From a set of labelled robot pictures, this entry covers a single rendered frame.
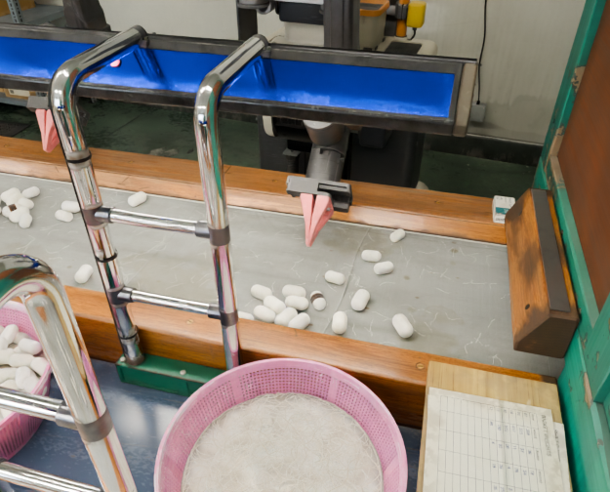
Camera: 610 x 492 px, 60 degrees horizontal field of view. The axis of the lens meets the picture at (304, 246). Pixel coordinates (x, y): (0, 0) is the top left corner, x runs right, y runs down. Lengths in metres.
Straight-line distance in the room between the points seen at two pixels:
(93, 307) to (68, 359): 0.46
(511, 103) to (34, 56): 2.37
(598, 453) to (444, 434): 0.15
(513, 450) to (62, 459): 0.54
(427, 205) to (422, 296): 0.22
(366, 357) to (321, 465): 0.15
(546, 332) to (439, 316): 0.17
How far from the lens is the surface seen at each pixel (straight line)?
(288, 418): 0.68
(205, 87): 0.51
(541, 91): 2.82
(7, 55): 0.80
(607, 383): 0.61
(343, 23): 0.85
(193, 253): 0.92
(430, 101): 0.60
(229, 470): 0.64
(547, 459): 0.64
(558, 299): 0.70
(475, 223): 0.98
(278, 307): 0.77
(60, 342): 0.35
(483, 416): 0.65
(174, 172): 1.11
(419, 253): 0.92
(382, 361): 0.70
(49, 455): 0.79
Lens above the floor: 1.29
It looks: 37 degrees down
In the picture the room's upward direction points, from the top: straight up
